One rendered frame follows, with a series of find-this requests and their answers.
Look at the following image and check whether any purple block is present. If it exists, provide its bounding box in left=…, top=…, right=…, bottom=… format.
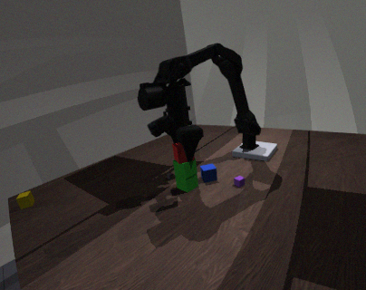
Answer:
left=234, top=176, right=245, bottom=188

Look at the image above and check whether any yellow cube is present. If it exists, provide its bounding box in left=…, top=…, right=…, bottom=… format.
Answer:
left=16, top=191, right=34, bottom=209

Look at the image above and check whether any green block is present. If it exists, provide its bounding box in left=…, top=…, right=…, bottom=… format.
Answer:
left=175, top=174, right=198, bottom=192
left=173, top=159, right=197, bottom=179

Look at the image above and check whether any red block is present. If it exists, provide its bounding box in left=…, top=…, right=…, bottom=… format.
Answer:
left=172, top=142, right=188, bottom=164

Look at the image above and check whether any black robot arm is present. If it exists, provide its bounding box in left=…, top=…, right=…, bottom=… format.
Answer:
left=138, top=43, right=261, bottom=150

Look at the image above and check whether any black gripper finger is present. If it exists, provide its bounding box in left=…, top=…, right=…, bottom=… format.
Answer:
left=177, top=138, right=201, bottom=162
left=165, top=131, right=178, bottom=143

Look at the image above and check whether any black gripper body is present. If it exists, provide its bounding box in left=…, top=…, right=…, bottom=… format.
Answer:
left=165, top=103, right=204, bottom=141

